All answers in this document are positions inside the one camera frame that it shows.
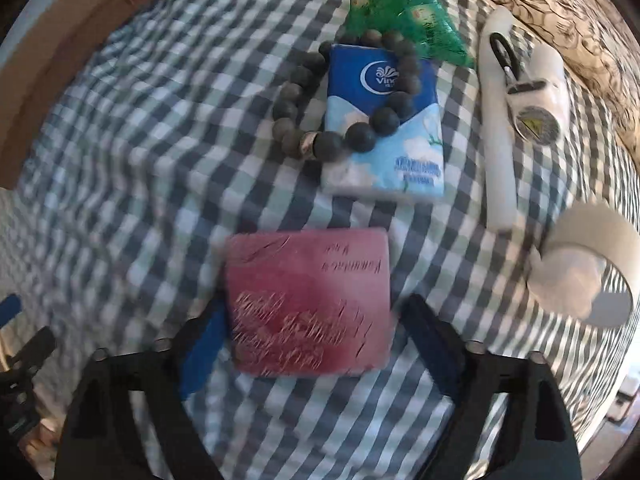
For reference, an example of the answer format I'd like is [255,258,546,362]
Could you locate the pink rose card box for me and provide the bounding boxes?
[224,228,393,377]

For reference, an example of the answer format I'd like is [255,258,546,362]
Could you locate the white tape roll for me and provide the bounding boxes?
[527,203,639,328]

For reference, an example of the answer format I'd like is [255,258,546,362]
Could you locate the green snack bag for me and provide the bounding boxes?
[345,0,475,68]

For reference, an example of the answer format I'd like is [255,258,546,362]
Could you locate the blue tissue pack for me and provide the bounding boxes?
[321,44,445,203]

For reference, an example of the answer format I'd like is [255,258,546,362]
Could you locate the white foam stick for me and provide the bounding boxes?
[477,6,516,232]

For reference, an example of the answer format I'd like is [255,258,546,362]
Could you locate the white charger with carabiner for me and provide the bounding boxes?
[489,32,570,146]

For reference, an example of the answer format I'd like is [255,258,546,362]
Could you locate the brown cardboard box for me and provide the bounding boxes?
[1,0,154,190]

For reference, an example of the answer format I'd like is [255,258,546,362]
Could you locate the floral patterned duvet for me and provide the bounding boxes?
[491,0,639,162]

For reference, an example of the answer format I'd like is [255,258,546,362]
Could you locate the dark bead bracelet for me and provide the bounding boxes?
[271,28,424,163]

